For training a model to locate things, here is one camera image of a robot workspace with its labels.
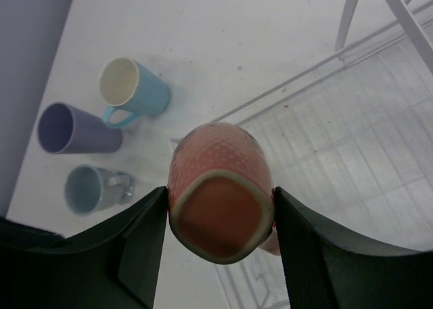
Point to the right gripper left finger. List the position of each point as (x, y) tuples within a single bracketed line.
[(114, 264)]

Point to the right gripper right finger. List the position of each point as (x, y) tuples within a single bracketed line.
[(327, 265)]

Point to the pale grey footed cup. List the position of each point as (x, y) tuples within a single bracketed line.
[(90, 189)]

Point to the coral orange mug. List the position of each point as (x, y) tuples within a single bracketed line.
[(221, 194)]

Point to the lavender tall cup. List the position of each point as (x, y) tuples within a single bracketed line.
[(65, 129)]

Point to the light blue mug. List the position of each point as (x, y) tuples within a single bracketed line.
[(130, 90)]

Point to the clear acrylic dish rack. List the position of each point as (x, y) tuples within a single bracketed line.
[(339, 95)]

